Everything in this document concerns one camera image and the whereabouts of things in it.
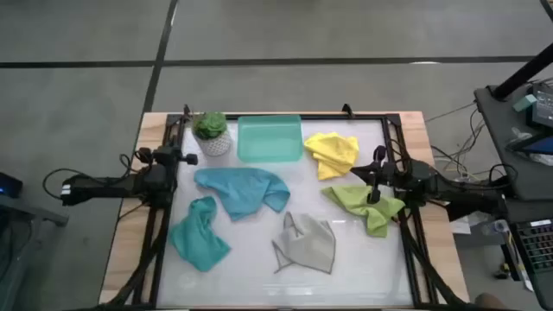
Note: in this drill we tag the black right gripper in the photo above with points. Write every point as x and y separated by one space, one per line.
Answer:
382 173

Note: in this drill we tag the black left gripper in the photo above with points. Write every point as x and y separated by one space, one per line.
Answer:
164 156

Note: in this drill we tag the light blue microfiber towel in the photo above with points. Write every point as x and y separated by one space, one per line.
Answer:
242 190

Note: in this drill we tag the grey waffle-weave towel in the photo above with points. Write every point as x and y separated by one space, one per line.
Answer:
311 242

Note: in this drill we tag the teal microfiber towel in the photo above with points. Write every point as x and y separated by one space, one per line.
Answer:
198 242

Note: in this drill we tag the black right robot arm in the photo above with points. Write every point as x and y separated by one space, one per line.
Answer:
453 190

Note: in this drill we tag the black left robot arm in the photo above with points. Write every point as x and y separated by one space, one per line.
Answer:
108 185

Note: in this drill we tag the lime green microfiber towel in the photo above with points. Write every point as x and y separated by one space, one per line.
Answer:
358 201

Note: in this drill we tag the yellow microfiber towel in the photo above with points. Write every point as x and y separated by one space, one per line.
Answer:
332 151

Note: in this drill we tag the white patterned plant pot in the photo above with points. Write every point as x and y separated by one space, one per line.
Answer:
216 146

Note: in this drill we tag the green artificial succulent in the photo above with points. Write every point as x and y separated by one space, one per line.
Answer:
209 124

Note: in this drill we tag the translucent teal plastic bin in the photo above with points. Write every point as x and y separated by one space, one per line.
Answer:
270 138

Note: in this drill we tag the white paper sheet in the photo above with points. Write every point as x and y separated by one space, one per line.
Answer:
460 225

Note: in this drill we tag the clear plastic bottle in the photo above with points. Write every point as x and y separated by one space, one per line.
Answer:
497 226

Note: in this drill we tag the grey metal bench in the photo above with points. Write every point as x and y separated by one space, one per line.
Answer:
26 211

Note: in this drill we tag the dark grey side desk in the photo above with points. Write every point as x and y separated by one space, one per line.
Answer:
518 173

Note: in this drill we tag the black box with blue light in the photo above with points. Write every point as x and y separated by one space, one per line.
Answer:
9 185

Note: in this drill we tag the yellow black tool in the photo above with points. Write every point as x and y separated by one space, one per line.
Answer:
502 271

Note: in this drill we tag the small teal box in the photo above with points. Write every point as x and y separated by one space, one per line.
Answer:
525 103

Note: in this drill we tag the dark tablet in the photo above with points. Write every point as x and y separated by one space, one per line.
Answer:
540 144

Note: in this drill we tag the person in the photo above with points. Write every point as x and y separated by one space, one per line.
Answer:
490 302

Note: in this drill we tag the black laptop keyboard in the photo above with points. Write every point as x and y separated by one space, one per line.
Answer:
535 246

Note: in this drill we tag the black slanted pole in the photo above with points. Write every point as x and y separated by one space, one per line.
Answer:
523 73

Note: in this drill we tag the black electronic device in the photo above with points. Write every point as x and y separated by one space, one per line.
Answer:
544 108

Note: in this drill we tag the black frame clamp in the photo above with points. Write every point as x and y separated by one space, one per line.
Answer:
186 110
347 110

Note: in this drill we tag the black aluminium frame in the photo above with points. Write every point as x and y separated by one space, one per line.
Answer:
367 117

